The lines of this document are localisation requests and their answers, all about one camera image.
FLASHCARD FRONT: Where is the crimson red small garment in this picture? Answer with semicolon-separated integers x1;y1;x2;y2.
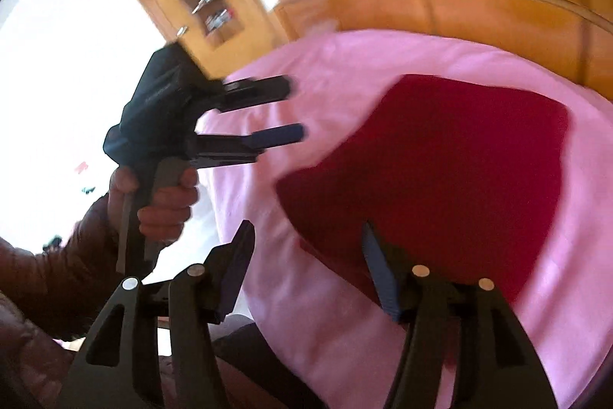
274;72;572;366

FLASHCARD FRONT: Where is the brown jacket left forearm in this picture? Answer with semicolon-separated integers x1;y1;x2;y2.
1;196;121;408

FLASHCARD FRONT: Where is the person's left hand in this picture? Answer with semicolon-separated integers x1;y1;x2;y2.
107;165;200;245

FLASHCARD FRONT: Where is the pink bed cover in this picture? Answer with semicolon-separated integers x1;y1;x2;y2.
200;30;612;408

